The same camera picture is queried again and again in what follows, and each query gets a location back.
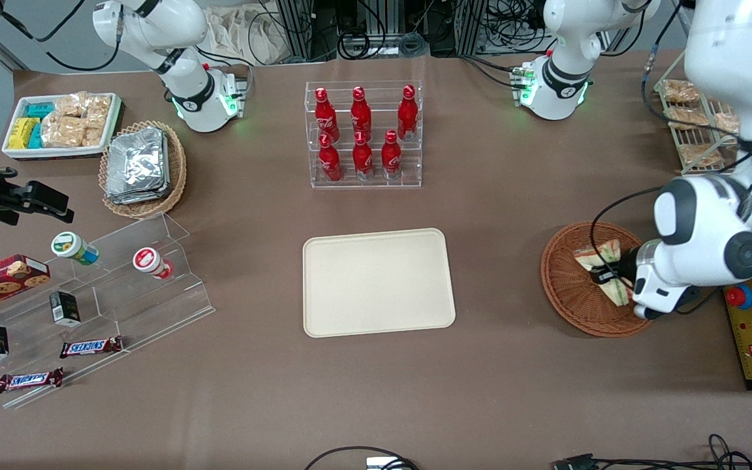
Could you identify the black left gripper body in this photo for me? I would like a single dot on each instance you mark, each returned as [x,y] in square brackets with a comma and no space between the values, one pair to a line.
[625,264]

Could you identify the triangle sandwich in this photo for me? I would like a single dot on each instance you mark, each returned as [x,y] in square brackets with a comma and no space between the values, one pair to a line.
[609,249]

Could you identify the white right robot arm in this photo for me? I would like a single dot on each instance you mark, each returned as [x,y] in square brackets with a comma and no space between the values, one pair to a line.
[190,98]

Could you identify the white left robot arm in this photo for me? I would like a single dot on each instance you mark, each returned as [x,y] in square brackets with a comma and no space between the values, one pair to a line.
[709,222]

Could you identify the round brown wicker basket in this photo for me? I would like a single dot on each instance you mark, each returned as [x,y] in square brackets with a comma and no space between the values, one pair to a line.
[565,287]

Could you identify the light oval wicker basket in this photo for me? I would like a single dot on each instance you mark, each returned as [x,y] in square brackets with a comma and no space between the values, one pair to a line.
[177,176]

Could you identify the cream plastic tray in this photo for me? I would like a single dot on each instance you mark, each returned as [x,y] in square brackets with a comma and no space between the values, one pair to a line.
[376,284]

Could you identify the green lid snack cup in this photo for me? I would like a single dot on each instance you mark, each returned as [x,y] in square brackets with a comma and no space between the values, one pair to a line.
[70,247]

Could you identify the white rectangular bin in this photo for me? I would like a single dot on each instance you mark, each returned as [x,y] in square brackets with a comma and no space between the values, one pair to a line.
[56,152]

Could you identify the teal snack packet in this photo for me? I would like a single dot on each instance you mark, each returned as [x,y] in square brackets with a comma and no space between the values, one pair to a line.
[36,137]
[40,110]

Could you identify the yellow snack packet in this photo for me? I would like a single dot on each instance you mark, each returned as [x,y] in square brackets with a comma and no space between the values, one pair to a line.
[22,134]

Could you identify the clear bag of crackers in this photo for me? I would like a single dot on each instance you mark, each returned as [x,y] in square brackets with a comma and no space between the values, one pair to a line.
[98,108]
[62,132]
[70,104]
[93,132]

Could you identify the silver foil pack stack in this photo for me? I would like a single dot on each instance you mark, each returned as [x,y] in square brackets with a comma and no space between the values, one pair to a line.
[138,166]

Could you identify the red lid snack cup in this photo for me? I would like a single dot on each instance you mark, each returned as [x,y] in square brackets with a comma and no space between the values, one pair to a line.
[149,261]

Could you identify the clear acrylic stepped stand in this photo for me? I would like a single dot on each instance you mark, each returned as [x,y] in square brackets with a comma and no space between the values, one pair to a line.
[154,300]
[30,339]

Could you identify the wrapped bread pack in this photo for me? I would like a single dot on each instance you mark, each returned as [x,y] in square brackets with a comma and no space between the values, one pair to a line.
[726,123]
[686,117]
[699,155]
[680,91]

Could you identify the snickers chocolate bar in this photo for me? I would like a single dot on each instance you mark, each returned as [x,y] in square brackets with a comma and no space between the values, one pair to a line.
[29,380]
[91,347]

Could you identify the red cola bottle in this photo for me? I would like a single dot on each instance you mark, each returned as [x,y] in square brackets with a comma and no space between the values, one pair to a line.
[361,114]
[407,114]
[363,160]
[326,117]
[391,156]
[330,163]

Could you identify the clear acrylic bottle rack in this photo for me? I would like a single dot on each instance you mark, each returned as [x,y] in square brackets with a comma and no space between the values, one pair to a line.
[376,186]

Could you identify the white cloth bag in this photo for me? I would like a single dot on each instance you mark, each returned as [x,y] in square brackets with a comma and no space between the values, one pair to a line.
[239,32]

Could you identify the white plug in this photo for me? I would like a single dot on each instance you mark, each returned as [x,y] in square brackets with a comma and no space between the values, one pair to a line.
[379,464]

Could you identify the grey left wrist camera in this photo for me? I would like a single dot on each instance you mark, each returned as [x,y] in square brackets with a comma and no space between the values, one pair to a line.
[647,309]

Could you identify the aluminium equipment frame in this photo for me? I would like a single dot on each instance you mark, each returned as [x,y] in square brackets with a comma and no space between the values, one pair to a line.
[382,26]

